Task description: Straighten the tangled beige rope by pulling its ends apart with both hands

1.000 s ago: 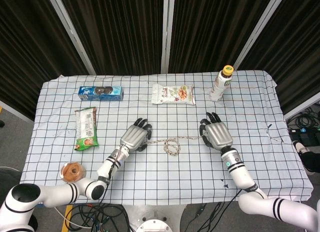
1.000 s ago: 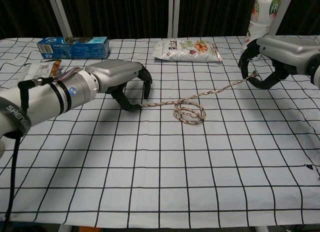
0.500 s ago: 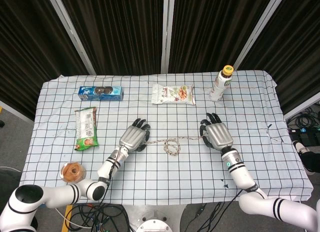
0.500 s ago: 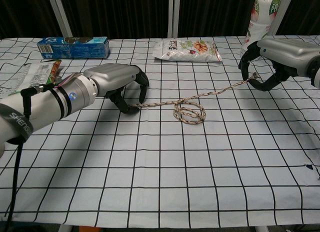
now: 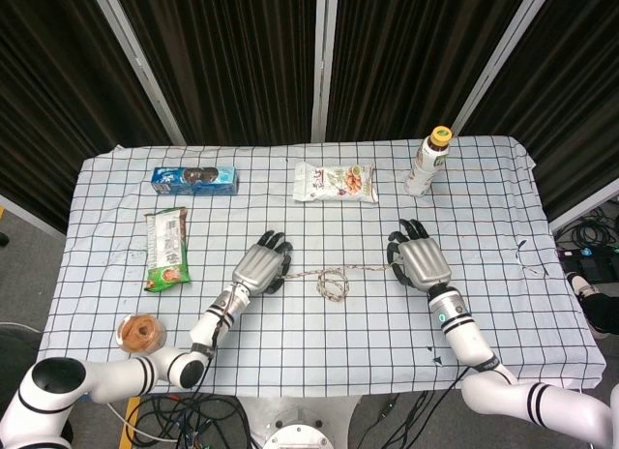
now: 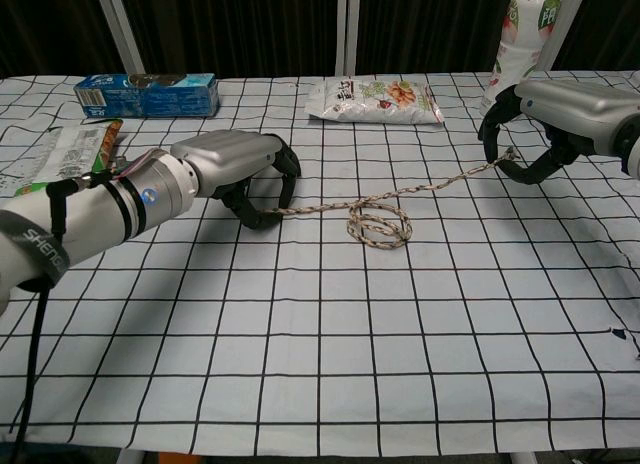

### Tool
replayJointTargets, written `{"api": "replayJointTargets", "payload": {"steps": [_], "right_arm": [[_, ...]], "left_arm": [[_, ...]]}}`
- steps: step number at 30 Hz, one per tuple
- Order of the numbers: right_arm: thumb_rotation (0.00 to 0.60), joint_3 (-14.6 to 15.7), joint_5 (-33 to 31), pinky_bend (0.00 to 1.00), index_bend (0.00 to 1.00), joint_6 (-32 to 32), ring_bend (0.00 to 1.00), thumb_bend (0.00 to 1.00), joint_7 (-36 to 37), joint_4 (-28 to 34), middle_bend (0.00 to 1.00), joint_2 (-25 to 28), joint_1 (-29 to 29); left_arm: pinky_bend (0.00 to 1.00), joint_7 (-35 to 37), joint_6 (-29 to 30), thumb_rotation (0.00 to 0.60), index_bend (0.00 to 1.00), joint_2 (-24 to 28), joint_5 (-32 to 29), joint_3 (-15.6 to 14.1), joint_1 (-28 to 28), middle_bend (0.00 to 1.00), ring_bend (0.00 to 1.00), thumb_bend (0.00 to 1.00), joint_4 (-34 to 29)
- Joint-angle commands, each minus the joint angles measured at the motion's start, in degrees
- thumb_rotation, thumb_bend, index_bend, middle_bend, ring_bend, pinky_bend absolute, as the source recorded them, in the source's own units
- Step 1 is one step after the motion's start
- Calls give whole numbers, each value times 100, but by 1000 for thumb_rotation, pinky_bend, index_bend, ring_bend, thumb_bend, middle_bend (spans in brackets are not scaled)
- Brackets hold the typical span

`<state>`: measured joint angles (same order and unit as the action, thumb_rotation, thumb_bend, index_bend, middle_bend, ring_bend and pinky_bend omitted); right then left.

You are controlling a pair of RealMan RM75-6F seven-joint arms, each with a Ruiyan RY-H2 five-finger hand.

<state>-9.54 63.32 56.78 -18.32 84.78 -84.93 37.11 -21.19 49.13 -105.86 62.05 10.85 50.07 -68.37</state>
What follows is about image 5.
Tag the grey partition post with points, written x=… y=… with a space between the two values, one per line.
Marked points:
x=140 y=71
x=498 y=62
x=323 y=62

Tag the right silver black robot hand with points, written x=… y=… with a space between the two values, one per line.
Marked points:
x=423 y=262

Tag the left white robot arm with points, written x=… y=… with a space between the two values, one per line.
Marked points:
x=121 y=371

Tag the brown pastry in clear cup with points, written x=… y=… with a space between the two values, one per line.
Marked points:
x=141 y=332

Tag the blue cookie box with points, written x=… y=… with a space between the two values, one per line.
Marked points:
x=193 y=183

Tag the drink bottle with yellow cap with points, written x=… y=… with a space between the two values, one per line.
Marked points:
x=425 y=170

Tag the white black-grid tablecloth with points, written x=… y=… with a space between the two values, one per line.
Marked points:
x=309 y=226

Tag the black white shoe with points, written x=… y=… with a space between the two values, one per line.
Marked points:
x=587 y=299

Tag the black pleated partition panel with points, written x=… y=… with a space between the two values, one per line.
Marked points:
x=232 y=62
x=570 y=105
x=406 y=57
x=53 y=105

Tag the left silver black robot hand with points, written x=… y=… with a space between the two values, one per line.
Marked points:
x=258 y=267

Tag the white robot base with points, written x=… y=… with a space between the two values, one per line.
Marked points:
x=300 y=432

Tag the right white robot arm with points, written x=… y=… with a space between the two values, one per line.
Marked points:
x=469 y=342

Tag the white snack bag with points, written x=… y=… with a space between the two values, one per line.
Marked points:
x=333 y=183

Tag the green snack bag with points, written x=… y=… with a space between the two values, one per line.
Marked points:
x=167 y=246

